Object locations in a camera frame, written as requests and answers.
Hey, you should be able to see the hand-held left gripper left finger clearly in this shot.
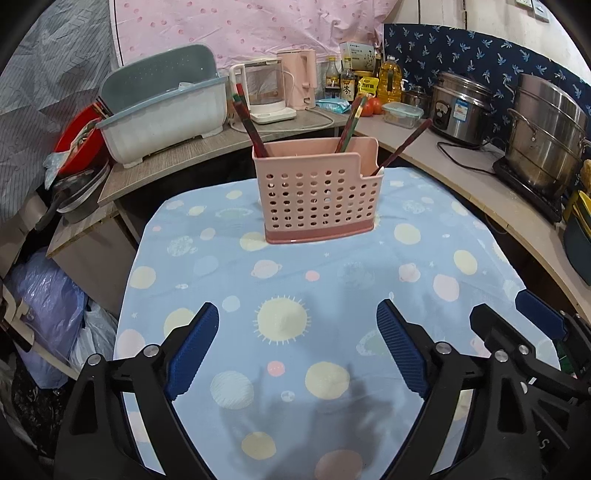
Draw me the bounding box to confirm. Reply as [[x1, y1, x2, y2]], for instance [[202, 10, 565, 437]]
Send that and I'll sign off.
[[53, 301, 220, 480]]

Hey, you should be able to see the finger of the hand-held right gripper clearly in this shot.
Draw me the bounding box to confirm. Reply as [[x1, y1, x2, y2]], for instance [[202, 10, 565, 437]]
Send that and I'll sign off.
[[470, 304, 581, 398], [515, 291, 591, 356]]

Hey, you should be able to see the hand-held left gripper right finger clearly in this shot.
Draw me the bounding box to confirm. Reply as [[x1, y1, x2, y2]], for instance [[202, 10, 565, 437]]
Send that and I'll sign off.
[[375, 299, 542, 480]]

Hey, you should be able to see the pink perforated utensil holder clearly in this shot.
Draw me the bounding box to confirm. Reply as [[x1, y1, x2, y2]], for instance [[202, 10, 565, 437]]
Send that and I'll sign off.
[[252, 137, 380, 245]]

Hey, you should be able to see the dark red chopstick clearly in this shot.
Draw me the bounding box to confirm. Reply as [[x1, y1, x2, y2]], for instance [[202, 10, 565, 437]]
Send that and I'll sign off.
[[235, 82, 264, 155], [381, 119, 433, 169], [232, 99, 269, 158]]

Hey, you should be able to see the red patterned chopstick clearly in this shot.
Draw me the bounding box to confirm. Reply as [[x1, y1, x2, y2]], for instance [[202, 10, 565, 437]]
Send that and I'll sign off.
[[335, 99, 358, 154]]

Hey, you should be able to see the green patterned chopstick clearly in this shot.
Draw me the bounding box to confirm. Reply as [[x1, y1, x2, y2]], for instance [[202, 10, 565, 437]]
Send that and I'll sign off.
[[342, 95, 369, 153]]

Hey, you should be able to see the teal container with yellow trim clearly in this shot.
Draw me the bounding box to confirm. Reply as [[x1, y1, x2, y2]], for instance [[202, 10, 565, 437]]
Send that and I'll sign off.
[[562, 189, 591, 278]]

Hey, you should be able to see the blue planet-print tablecloth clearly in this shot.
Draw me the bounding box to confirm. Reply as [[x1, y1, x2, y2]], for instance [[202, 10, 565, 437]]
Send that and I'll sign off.
[[113, 166, 561, 480]]

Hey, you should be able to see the white plastic bag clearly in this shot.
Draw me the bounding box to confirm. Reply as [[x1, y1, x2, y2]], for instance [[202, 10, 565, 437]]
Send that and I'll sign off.
[[69, 300, 118, 370]]

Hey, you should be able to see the beige counter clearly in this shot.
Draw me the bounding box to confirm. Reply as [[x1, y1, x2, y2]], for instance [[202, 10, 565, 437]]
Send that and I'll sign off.
[[353, 113, 591, 324]]

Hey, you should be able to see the black induction cooker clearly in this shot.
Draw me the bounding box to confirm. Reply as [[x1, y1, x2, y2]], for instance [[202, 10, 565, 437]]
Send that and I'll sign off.
[[492, 157, 566, 224]]

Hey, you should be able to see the purple plastic bag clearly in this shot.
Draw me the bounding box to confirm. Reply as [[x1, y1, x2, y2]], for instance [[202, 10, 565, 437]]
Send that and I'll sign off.
[[9, 251, 88, 388]]

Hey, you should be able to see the stacked steel steamer pot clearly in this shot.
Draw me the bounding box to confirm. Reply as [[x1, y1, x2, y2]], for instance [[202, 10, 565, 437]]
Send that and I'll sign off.
[[503, 73, 591, 200]]

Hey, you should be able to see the glass pot lid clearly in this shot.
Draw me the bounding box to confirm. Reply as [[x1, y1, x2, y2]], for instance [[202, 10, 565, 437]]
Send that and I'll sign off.
[[58, 164, 112, 214]]

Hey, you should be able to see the black frying pan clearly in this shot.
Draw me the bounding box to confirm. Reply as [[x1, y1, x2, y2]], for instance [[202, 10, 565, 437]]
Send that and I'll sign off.
[[36, 182, 100, 232]]

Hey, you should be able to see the steel rice cooker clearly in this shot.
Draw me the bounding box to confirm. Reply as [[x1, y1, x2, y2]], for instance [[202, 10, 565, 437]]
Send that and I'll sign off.
[[428, 71, 494, 148]]

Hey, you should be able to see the grey-blue dish drainer bin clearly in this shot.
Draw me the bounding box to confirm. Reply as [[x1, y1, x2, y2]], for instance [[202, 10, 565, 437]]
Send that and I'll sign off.
[[95, 44, 229, 168]]

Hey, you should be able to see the clear food container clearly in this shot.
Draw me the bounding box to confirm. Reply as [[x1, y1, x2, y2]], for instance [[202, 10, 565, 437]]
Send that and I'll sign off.
[[381, 100, 424, 130]]

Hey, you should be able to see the red plastic basin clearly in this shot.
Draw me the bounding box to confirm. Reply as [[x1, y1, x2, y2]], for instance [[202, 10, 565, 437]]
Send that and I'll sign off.
[[54, 104, 106, 174]]

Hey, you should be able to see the small steel pot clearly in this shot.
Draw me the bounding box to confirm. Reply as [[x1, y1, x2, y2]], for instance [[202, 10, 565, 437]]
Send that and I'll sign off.
[[404, 84, 432, 112]]

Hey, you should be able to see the blue wet wipes packet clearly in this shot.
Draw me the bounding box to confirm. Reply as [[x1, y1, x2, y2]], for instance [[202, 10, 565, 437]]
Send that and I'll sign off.
[[316, 97, 352, 114]]

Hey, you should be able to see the yellow cooking oil bottle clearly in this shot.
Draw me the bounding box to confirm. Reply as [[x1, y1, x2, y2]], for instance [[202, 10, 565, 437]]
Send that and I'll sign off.
[[378, 55, 403, 104]]

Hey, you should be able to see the navy leaf-print cloth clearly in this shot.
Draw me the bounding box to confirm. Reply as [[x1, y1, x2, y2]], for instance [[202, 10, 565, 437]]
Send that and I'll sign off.
[[383, 23, 591, 148]]

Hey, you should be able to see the white glass kettle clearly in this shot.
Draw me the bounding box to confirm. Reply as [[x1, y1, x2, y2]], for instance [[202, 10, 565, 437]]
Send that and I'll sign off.
[[228, 56, 297, 124]]

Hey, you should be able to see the grey striped cloth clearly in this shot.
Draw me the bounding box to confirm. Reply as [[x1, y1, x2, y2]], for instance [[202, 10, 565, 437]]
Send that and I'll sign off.
[[0, 0, 121, 208]]

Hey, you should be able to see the pink electric kettle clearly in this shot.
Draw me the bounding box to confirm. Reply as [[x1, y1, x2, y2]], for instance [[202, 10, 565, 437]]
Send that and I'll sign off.
[[276, 48, 319, 110]]

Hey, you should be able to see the white carton box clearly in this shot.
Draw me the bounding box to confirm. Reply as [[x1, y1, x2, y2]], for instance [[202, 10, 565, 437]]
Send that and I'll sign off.
[[339, 41, 376, 72]]

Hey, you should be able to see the pink heart-print curtain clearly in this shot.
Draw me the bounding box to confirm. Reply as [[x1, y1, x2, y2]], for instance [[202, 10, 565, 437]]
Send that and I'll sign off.
[[113, 0, 402, 70]]

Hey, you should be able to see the black power cable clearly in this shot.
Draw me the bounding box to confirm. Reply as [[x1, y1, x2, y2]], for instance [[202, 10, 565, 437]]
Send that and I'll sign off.
[[436, 141, 504, 178]]

